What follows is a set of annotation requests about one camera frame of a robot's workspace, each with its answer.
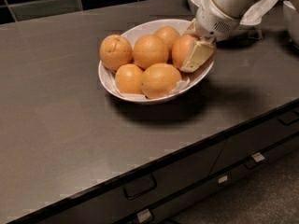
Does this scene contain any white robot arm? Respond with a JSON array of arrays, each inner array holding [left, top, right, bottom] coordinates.
[[180, 0, 299, 73]]

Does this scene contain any dark upper right drawer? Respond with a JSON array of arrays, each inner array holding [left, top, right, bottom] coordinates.
[[212, 107, 299, 174]]

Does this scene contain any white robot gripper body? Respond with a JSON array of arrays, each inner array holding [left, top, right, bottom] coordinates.
[[195, 0, 240, 42]]

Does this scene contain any dark upper left drawer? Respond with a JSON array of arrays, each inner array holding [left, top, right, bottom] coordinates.
[[38, 141, 225, 224]]

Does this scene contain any white paper napkin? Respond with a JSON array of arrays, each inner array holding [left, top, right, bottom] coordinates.
[[239, 0, 284, 26]]

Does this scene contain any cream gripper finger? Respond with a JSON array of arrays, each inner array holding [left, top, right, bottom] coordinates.
[[180, 40, 215, 73], [183, 19, 198, 36]]

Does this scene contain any dark drawer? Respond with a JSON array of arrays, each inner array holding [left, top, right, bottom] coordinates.
[[38, 141, 225, 224], [122, 136, 299, 224], [212, 107, 299, 174]]

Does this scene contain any white bowl at right edge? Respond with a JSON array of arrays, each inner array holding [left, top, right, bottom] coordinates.
[[283, 1, 299, 49]]

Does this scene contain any white bowl of oranges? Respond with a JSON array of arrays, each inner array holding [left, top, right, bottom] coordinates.
[[98, 19, 216, 105]]

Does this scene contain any white paper liner in bowl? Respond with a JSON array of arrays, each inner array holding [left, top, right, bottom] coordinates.
[[102, 68, 189, 102]]

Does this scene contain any dark lower drawer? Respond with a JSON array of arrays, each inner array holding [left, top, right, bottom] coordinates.
[[122, 136, 299, 224]]

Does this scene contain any front centre large orange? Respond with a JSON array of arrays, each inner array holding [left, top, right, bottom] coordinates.
[[141, 63, 182, 99]]

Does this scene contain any leftmost orange with navel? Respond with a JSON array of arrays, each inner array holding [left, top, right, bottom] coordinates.
[[99, 35, 133, 71]]

